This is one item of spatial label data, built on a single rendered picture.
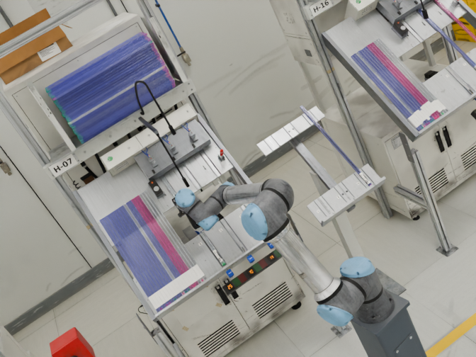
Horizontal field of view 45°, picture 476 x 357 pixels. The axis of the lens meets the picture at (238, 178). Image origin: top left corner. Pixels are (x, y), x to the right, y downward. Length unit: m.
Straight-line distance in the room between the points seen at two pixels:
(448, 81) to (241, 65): 1.89
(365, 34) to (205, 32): 1.58
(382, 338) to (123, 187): 1.32
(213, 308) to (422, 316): 1.02
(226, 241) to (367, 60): 1.14
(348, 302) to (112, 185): 1.25
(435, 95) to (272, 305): 1.35
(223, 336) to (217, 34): 2.24
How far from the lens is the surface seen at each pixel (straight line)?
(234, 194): 2.21
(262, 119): 4.57
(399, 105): 2.85
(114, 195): 2.70
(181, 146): 2.67
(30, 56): 2.88
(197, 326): 2.99
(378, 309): 2.18
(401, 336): 2.30
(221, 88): 4.38
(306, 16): 2.97
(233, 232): 2.55
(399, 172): 3.22
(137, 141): 2.69
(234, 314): 3.03
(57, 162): 2.66
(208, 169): 2.67
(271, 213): 1.91
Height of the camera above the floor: 2.12
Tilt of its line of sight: 27 degrees down
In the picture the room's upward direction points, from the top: 28 degrees counter-clockwise
